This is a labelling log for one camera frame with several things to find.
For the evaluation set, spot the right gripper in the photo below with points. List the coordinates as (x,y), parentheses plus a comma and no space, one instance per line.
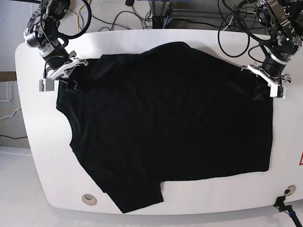
(65,71)

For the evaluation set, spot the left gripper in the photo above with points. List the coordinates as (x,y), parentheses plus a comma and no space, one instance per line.
(259,94)

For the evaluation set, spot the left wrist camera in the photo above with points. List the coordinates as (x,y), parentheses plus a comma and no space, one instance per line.
(277,91)

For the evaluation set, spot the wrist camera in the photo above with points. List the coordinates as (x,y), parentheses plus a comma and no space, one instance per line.
(277,91)
(46,85)

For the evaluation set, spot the black frame base bracket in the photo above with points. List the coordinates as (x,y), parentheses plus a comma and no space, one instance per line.
(159,22)

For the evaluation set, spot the black T-shirt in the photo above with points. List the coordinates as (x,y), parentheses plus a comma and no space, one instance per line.
(173,113)

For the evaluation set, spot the table hole grommet right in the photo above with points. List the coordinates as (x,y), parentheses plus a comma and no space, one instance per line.
(289,190)

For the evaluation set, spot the black clamp with cable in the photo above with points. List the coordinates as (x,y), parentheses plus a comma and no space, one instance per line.
(279,204)

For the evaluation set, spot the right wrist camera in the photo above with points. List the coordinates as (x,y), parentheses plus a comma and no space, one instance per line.
(46,85)

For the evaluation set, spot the table hole grommet left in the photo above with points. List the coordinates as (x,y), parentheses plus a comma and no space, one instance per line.
(89,199)

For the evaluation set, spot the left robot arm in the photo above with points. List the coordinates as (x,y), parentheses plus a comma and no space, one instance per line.
(280,18)

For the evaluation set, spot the table hole grommet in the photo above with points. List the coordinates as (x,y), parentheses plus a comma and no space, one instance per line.
(289,190)
(89,199)

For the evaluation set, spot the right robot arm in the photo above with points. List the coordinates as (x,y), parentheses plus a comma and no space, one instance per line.
(42,33)

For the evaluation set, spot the red warning sticker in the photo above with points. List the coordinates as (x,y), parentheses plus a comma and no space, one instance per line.
(301,160)

